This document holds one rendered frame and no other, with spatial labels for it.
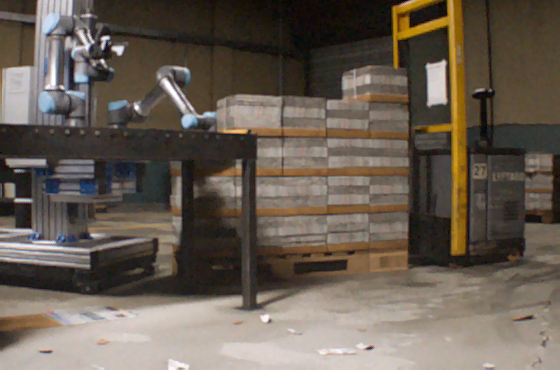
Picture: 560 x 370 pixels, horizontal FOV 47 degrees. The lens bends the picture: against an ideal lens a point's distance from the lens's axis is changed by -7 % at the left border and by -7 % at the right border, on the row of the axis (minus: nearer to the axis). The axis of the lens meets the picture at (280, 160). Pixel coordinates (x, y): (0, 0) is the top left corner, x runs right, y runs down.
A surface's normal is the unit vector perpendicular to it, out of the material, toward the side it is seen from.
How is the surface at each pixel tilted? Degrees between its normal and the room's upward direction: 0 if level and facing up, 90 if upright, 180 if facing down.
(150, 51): 90
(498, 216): 90
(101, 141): 90
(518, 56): 90
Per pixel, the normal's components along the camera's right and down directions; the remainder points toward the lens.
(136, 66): 0.66, -0.01
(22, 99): -0.25, -0.02
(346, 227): 0.37, -0.02
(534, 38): -0.75, -0.01
